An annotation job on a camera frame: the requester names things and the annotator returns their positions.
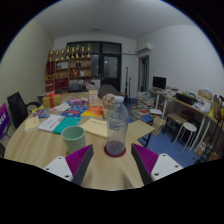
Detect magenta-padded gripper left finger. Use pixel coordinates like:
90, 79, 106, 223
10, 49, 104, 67
43, 143, 95, 187

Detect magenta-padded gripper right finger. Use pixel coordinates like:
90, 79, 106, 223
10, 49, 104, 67
130, 143, 184, 186

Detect clear plastic water bottle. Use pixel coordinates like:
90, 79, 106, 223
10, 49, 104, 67
105, 95, 130, 157

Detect pale green cup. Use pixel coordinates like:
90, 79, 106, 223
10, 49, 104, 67
60, 125, 87, 154

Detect teal book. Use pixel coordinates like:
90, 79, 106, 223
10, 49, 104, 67
52, 116, 82, 136

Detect white booklet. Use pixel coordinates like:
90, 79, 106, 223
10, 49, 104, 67
37, 114, 65, 133

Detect wooden square stool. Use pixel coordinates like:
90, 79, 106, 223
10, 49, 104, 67
127, 119, 156, 148

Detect white round stool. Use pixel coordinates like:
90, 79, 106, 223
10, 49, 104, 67
173, 121, 198, 154

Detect brown wooden stool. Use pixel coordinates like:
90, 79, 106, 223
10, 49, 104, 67
166, 113, 188, 134

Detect flat round red coaster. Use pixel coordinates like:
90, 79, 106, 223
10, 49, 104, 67
103, 144, 128, 159

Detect cream book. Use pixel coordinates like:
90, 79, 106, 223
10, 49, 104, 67
24, 115, 41, 134

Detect yellow notebook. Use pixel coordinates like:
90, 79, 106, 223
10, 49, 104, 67
79, 117, 109, 139

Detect red and blue book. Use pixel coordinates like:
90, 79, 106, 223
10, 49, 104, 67
32, 108, 53, 119

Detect blue colourful book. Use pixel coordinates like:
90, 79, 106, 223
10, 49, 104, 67
60, 105, 88, 118

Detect white paper sheets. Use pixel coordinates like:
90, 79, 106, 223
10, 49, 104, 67
53, 102, 72, 112

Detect wooden side desk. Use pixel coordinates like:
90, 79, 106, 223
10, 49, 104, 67
148, 89, 224, 158

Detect orange book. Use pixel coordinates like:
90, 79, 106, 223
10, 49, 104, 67
80, 105, 104, 119

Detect yellow gift box red ribbon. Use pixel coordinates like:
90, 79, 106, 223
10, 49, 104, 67
42, 90, 63, 109

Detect pink package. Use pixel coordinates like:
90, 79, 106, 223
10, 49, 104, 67
68, 97, 89, 107

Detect stack of books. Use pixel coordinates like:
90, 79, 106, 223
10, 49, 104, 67
131, 91, 164, 126

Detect black office chair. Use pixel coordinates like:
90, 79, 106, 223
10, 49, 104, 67
6, 91, 43, 129

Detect black box on desk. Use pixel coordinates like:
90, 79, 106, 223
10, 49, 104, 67
175, 92, 197, 105

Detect purple sign board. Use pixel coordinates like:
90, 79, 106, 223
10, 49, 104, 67
0, 102, 12, 139

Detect small tan carton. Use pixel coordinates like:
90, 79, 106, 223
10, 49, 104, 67
88, 89, 99, 107

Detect cardboard box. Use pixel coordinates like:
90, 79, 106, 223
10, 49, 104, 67
197, 88, 213, 101

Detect pink flower bouquet in vase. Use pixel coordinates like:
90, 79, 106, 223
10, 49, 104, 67
102, 93, 116, 119

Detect computer monitor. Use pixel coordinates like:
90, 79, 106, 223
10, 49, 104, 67
152, 76, 167, 90

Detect grey chair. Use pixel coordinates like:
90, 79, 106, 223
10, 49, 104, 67
98, 83, 123, 98

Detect black microphone stand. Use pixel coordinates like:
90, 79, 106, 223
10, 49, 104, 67
124, 66, 132, 98

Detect wooden shelf unit with trophies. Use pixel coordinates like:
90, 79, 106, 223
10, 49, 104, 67
44, 44, 93, 93

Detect black framed glass door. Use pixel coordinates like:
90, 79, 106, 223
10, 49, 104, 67
66, 41, 122, 93

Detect white air conditioner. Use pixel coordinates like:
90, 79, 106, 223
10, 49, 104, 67
136, 42, 153, 53

